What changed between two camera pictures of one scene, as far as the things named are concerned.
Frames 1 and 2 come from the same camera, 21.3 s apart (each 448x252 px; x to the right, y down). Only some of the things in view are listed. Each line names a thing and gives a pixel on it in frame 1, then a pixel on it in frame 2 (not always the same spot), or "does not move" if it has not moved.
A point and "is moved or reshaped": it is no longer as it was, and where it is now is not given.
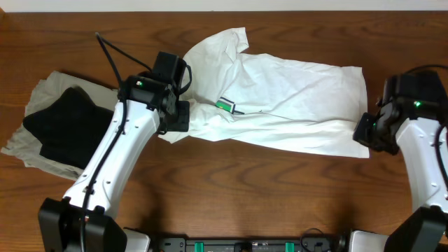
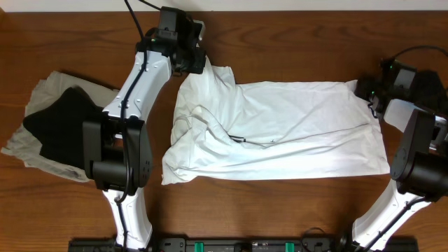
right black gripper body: (364, 129) → (365, 90)
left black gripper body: (180, 117) → (195, 60)
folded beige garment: (25, 143) does not move
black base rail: (246, 245) does not move
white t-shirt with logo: (317, 109) is moved or reshaped
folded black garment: (70, 129) does not move
